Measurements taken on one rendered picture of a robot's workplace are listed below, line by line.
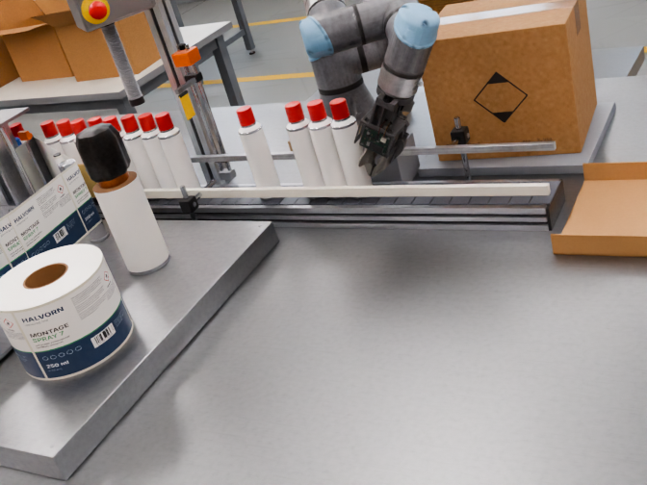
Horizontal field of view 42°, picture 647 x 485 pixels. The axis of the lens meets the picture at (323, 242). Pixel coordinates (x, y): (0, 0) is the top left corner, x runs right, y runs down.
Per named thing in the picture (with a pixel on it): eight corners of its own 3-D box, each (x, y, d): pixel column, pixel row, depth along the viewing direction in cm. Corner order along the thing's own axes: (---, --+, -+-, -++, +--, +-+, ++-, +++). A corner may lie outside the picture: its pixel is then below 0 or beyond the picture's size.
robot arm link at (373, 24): (350, -10, 154) (361, 20, 146) (409, -27, 153) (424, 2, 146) (359, 27, 160) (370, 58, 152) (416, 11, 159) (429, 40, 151)
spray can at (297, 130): (302, 199, 175) (274, 110, 166) (313, 188, 179) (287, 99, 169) (323, 199, 173) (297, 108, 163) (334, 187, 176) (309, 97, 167)
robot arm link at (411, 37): (436, 1, 146) (448, 26, 140) (418, 56, 153) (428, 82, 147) (393, -5, 144) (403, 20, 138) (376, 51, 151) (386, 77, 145)
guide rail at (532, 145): (114, 165, 204) (111, 160, 203) (116, 163, 205) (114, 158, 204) (555, 150, 150) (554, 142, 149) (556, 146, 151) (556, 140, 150)
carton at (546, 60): (438, 162, 181) (413, 42, 168) (466, 114, 199) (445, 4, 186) (582, 153, 167) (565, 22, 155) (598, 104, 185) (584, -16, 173)
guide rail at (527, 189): (102, 199, 201) (99, 191, 200) (106, 196, 202) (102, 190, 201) (549, 196, 147) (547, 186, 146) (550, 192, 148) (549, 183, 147)
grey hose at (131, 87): (127, 107, 198) (93, 21, 188) (137, 100, 201) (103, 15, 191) (139, 106, 196) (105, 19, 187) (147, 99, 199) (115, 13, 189)
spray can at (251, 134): (255, 200, 181) (226, 114, 171) (267, 189, 185) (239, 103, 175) (275, 200, 178) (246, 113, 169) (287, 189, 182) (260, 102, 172)
